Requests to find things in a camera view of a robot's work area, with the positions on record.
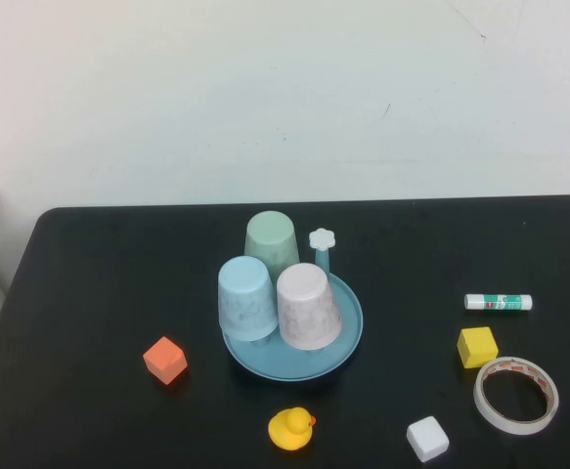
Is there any white green glue stick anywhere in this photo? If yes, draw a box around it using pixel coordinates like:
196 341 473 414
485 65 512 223
463 293 534 313

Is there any blue cup stand with pegs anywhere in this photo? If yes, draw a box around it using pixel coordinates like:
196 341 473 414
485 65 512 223
222 227 365 381

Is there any green plastic cup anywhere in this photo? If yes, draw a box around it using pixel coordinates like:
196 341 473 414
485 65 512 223
243 209 300 276

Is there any yellow foam cube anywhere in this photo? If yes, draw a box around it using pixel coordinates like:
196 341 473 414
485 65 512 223
456 326 500 369

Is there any white tape roll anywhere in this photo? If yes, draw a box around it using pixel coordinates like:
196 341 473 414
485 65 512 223
473 356 560 436

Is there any pink plastic cup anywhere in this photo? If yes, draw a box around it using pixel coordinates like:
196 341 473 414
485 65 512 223
276 262 343 352

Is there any orange foam cube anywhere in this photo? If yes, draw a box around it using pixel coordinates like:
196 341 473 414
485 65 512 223
142 335 189 386

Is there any white foam cube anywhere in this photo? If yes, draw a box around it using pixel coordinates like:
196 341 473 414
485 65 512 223
406 415 451 464

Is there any light blue plastic cup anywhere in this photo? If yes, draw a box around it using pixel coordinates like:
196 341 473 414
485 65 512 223
217 255 280 342

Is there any yellow rubber duck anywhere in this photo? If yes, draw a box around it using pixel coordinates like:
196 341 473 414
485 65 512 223
267 406 318 450

